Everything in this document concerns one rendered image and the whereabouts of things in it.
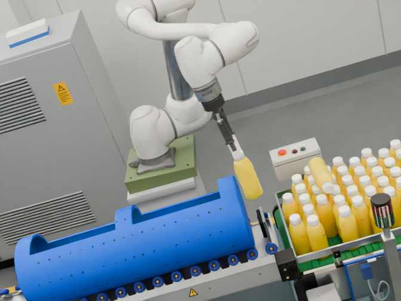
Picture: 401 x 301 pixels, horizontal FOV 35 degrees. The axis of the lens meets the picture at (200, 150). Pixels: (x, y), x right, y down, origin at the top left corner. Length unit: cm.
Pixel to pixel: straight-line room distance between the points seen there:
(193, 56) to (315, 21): 313
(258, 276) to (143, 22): 104
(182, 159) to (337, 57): 256
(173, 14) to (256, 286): 111
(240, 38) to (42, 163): 230
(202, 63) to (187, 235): 65
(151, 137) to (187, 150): 24
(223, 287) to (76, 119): 179
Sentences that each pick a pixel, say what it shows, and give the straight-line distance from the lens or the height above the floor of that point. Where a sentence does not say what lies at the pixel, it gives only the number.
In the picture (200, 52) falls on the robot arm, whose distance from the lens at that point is 206.
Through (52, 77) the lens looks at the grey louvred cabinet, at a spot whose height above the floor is 126.
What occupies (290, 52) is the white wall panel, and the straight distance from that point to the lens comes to 518.
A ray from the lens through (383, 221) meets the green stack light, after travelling 211.
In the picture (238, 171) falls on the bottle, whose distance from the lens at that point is 223.
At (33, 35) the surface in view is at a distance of 394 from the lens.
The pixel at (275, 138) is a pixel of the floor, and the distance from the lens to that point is 489.
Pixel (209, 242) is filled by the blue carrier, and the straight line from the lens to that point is 235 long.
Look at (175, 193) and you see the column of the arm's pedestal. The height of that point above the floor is 95.
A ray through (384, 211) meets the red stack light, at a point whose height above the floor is 123.
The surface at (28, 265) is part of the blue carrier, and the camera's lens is 249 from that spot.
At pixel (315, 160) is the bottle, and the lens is 252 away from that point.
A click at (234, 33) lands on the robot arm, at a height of 179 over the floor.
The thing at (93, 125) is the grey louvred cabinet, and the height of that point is 89.
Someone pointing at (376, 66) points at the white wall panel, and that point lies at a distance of 537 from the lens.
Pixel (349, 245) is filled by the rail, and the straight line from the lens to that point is 238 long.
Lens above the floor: 257
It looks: 31 degrees down
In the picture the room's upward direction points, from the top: 20 degrees counter-clockwise
